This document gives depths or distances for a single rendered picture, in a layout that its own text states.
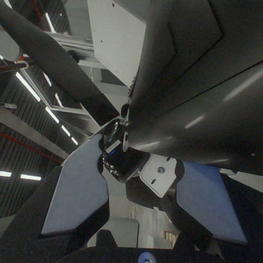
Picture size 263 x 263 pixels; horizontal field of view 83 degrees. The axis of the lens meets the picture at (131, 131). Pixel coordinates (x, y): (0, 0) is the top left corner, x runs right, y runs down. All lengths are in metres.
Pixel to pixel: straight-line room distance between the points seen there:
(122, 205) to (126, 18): 12.18
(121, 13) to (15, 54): 0.75
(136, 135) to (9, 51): 1.03
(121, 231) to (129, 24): 7.26
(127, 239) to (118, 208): 5.14
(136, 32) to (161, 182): 0.39
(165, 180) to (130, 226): 7.13
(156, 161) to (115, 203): 12.10
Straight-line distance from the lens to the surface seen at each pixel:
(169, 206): 0.31
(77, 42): 1.09
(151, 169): 0.31
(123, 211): 12.45
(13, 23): 0.37
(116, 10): 0.53
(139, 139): 0.15
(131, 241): 7.54
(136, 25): 0.48
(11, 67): 0.58
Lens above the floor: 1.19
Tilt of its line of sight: 3 degrees down
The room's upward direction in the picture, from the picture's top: 82 degrees counter-clockwise
